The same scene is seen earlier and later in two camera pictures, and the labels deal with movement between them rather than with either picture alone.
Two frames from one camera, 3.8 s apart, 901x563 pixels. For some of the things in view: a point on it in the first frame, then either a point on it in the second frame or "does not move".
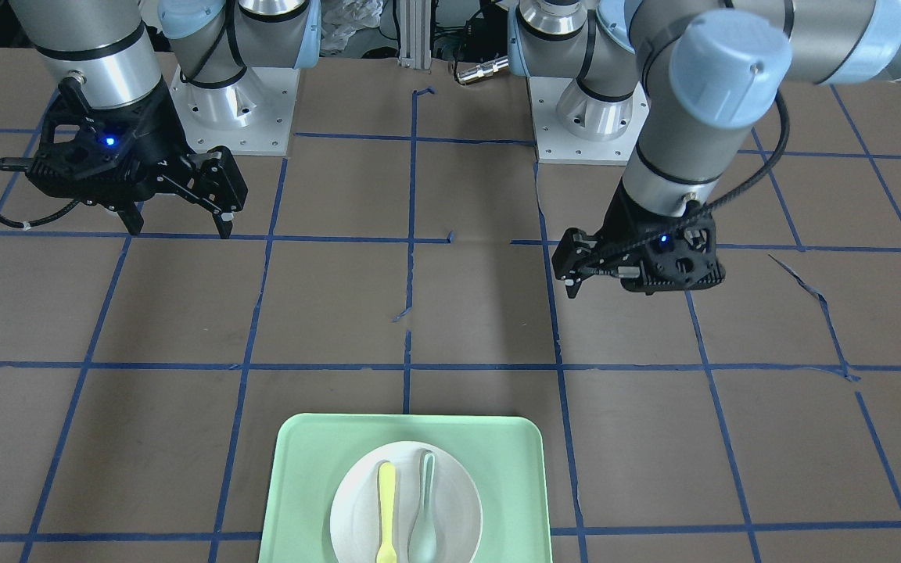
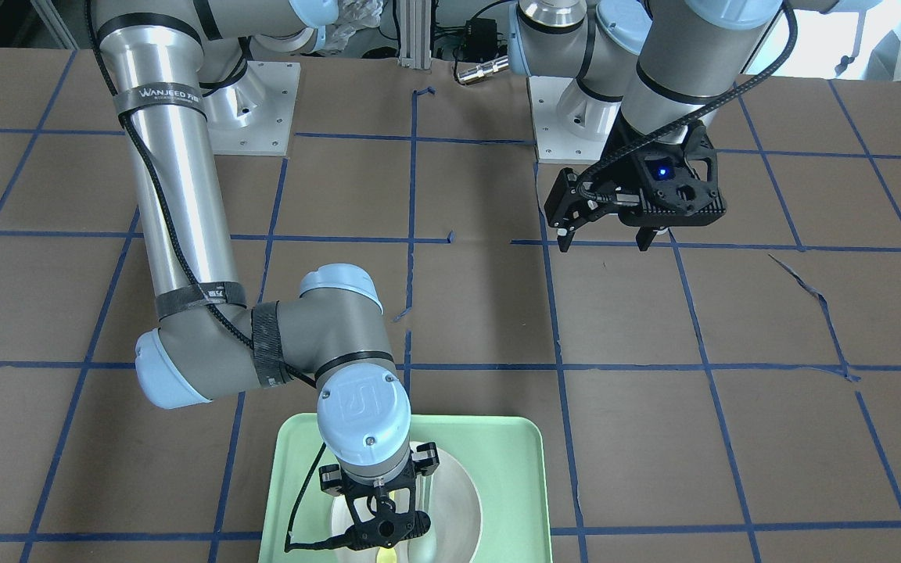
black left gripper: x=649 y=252 to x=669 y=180
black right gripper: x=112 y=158 to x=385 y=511
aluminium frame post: x=414 y=34 does not move
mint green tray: x=503 y=453 does not move
